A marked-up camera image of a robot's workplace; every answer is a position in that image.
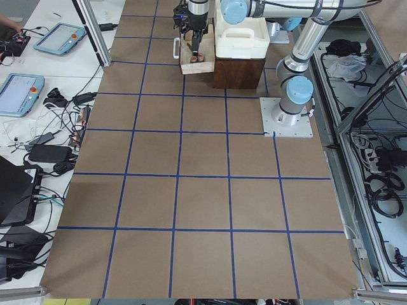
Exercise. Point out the black power adapter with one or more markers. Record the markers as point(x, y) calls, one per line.
point(49, 154)

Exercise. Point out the orange grey scissors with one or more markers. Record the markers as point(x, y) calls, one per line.
point(197, 58)

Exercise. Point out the blue teach pendant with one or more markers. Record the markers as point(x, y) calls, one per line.
point(19, 92)
point(60, 39)

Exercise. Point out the wooden drawer with white handle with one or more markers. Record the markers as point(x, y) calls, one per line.
point(203, 61)

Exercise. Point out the white plastic tray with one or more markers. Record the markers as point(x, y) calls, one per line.
point(237, 34)

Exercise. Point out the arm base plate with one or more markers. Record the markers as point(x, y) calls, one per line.
point(277, 123)
point(277, 34)

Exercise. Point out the upper blue teach pendant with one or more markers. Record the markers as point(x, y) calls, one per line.
point(60, 39)

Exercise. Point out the aluminium frame post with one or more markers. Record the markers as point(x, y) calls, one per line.
point(89, 21)

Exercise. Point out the lower blue teach pendant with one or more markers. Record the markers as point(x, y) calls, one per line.
point(19, 92)

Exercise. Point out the black and white cloth heap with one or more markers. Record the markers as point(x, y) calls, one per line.
point(350, 63)

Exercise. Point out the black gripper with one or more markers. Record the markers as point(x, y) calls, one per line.
point(196, 22)

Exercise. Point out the dark brown wooden cabinet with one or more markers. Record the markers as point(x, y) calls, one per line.
point(237, 73)

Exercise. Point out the black laptop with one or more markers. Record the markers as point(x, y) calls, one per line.
point(19, 186)

